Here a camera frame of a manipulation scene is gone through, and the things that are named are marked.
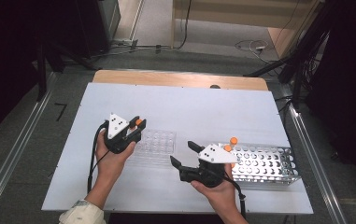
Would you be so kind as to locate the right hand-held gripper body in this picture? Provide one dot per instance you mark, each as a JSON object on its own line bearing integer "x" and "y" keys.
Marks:
{"x": 216, "y": 154}

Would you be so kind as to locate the person's right hand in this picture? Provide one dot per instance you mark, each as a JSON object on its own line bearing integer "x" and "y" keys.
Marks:
{"x": 222, "y": 196}

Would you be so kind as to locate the black metal stand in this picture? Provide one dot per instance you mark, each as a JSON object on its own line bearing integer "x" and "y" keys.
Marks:
{"x": 42, "y": 77}

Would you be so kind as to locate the white table board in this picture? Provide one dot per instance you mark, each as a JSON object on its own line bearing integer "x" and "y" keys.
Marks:
{"x": 182, "y": 109}

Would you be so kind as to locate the person's left hand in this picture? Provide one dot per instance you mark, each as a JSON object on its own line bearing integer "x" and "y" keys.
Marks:
{"x": 110, "y": 165}

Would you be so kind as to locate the metal test tube rack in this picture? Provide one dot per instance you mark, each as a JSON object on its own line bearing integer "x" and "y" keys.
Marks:
{"x": 269, "y": 161}

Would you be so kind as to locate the wooden cabinet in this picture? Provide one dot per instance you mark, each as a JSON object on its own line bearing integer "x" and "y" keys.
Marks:
{"x": 228, "y": 15}

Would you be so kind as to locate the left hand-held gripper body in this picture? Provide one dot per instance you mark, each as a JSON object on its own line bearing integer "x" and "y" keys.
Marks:
{"x": 116, "y": 124}

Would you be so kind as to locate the black stand leg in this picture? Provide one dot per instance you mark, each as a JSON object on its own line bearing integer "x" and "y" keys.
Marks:
{"x": 269, "y": 67}

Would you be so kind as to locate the dark curtain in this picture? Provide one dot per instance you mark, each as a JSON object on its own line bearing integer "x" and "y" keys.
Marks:
{"x": 7, "y": 62}
{"x": 350, "y": 77}

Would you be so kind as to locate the clear plastic tube rack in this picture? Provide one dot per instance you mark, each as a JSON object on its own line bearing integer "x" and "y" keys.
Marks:
{"x": 160, "y": 146}

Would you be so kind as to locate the black equipment cabinet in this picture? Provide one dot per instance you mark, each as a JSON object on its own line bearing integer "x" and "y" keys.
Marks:
{"x": 94, "y": 25}

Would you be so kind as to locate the clear tube with orange cap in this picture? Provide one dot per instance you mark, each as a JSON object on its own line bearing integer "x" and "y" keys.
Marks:
{"x": 227, "y": 148}
{"x": 234, "y": 140}
{"x": 139, "y": 122}

